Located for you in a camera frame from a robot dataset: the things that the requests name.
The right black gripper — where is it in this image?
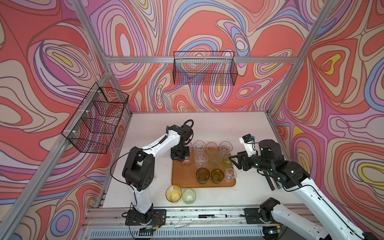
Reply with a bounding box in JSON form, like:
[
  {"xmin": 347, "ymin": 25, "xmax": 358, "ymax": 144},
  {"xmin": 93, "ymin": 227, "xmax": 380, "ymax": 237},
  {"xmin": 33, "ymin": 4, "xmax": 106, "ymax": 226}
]
[{"xmin": 228, "ymin": 149, "xmax": 274, "ymax": 173}]

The light green ribbed glass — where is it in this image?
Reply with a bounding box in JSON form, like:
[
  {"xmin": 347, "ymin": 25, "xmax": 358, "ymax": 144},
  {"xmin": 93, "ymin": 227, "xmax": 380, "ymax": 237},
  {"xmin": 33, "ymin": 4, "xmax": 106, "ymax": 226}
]
[{"xmin": 222, "ymin": 155, "xmax": 234, "ymax": 170}]

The pink glass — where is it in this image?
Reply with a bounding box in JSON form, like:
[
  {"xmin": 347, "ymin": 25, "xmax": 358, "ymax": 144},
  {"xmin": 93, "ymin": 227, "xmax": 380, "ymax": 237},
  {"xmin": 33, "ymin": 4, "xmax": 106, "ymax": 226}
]
[{"xmin": 182, "ymin": 158, "xmax": 194, "ymax": 167}]

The small clear glass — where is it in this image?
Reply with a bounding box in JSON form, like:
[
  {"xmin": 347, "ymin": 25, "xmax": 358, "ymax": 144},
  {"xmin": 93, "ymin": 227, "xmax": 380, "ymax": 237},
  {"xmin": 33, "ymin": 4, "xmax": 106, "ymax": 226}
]
[{"xmin": 225, "ymin": 169, "xmax": 237, "ymax": 183}]

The clear ribbed glass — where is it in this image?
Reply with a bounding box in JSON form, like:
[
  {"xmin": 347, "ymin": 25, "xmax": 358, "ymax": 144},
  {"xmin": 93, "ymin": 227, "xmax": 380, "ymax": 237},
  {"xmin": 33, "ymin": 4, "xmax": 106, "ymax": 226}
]
[{"xmin": 219, "ymin": 141, "xmax": 233, "ymax": 156}]

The frosted pale green tumbler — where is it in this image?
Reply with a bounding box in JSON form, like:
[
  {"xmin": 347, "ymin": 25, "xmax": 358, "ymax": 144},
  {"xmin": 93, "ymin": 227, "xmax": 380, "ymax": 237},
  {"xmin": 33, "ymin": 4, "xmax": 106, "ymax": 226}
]
[{"xmin": 208, "ymin": 151, "xmax": 223, "ymax": 169}]

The frosted pink tumbler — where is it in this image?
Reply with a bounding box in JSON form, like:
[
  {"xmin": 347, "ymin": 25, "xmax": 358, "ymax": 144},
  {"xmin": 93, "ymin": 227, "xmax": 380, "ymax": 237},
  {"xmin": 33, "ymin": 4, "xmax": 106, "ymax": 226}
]
[{"xmin": 206, "ymin": 142, "xmax": 218, "ymax": 153}]

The dark olive glass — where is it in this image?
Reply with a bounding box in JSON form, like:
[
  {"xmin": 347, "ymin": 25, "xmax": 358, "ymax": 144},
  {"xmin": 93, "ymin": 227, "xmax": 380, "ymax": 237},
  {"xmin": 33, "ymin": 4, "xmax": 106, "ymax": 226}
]
[{"xmin": 196, "ymin": 168, "xmax": 211, "ymax": 185}]

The yellow glass front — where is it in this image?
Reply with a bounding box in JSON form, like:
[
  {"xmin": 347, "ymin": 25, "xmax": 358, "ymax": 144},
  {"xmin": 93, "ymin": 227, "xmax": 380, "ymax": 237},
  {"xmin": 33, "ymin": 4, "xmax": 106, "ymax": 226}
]
[{"xmin": 166, "ymin": 185, "xmax": 183, "ymax": 203}]

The light green glass front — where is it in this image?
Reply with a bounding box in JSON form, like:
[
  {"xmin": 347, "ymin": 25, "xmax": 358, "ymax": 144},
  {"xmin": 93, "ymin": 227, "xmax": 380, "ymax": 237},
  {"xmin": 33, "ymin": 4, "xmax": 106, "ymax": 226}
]
[{"xmin": 182, "ymin": 189, "xmax": 197, "ymax": 205}]

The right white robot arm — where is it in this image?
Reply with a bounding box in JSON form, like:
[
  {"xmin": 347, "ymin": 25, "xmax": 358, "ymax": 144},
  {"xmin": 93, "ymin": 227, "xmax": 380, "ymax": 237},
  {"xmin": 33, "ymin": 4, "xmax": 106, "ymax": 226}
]
[{"xmin": 230, "ymin": 134, "xmax": 377, "ymax": 240}]

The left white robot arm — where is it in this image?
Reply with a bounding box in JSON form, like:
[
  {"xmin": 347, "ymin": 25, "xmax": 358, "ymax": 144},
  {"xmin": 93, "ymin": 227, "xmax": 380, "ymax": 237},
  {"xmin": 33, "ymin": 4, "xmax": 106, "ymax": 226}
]
[{"xmin": 122, "ymin": 120, "xmax": 194, "ymax": 215}]

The orange rectangular tray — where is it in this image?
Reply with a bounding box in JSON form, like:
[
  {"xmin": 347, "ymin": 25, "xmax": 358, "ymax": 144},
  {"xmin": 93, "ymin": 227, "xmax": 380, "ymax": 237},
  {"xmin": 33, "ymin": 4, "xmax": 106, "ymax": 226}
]
[{"xmin": 171, "ymin": 151, "xmax": 236, "ymax": 189}]

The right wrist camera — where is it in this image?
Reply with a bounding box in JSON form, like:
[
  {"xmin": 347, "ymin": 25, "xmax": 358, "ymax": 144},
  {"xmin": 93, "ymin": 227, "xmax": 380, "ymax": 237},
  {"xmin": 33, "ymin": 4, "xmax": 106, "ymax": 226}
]
[{"xmin": 239, "ymin": 134, "xmax": 257, "ymax": 157}]

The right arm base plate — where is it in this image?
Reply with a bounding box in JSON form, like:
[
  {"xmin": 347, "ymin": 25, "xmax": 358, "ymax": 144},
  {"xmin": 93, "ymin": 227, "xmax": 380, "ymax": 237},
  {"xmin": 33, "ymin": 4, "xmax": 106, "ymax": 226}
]
[{"xmin": 241, "ymin": 208, "xmax": 280, "ymax": 225}]

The black pen on rail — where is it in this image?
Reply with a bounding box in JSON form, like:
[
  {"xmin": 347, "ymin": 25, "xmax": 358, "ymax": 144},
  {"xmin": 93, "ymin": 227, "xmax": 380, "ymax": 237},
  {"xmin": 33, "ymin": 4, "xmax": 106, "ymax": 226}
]
[{"xmin": 198, "ymin": 214, "xmax": 228, "ymax": 219}]

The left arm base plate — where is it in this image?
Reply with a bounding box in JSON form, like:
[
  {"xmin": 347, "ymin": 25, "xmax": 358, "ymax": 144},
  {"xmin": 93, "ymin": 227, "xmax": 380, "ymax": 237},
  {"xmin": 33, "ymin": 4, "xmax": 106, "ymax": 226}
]
[{"xmin": 122, "ymin": 208, "xmax": 167, "ymax": 227}]

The back black wire basket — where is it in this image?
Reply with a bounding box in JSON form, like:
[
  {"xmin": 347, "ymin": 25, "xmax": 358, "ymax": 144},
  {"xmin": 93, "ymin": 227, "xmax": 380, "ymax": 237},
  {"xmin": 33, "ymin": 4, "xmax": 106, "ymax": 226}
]
[{"xmin": 173, "ymin": 50, "xmax": 238, "ymax": 86}]

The black wire basket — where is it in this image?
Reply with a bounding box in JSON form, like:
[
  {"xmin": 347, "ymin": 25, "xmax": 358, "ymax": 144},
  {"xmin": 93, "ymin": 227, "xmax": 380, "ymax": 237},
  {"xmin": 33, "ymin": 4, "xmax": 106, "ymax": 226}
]
[
  {"xmin": 62, "ymin": 83, "xmax": 129, "ymax": 154},
  {"xmin": 173, "ymin": 50, "xmax": 238, "ymax": 86}
]

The left black wire basket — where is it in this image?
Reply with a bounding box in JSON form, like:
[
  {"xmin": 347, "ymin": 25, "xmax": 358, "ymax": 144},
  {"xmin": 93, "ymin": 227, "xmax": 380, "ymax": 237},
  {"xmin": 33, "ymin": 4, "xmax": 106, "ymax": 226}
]
[{"xmin": 62, "ymin": 83, "xmax": 129, "ymax": 154}]

